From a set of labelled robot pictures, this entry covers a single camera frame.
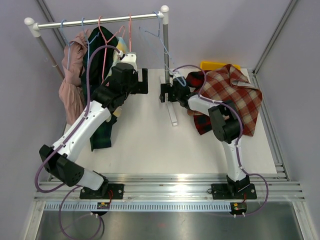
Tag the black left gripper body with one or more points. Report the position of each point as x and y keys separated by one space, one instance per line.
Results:
x=130 y=86

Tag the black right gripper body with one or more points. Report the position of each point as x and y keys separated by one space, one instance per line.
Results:
x=176 y=95

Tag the red black plaid skirt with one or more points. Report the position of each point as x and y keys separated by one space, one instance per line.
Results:
x=200 y=125

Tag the pastel tie-dye garment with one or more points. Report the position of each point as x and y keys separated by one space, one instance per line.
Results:
x=121 y=46

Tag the dark green plaid skirt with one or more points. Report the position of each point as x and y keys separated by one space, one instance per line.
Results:
x=100 y=67

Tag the red beige plaid skirt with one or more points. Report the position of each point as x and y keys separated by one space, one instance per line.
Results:
x=229 y=83

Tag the pink hanger with plaid skirt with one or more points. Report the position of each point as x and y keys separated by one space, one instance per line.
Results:
x=130 y=33

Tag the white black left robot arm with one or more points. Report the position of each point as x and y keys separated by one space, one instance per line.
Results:
x=60 y=159

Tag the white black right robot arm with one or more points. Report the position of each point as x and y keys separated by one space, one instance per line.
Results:
x=227 y=127

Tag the pink pleated skirt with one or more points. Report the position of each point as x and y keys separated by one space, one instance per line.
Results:
x=71 y=91

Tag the blue hanger with pink skirt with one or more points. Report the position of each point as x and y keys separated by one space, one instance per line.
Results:
x=68 y=43

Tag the yellow plastic tray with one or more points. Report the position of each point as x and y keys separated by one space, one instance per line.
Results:
x=211 y=65

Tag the silver white clothes rack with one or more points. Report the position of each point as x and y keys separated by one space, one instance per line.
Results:
x=163 y=16

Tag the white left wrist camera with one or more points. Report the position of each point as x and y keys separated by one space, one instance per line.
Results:
x=129 y=58

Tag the aluminium mounting rail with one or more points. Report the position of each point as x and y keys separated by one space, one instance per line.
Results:
x=193 y=187

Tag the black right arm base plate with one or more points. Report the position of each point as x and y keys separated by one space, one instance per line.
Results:
x=220 y=191

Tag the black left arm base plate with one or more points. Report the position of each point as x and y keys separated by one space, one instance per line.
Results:
x=117 y=191

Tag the white slotted cable duct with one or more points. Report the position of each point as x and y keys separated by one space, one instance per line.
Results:
x=141 y=206

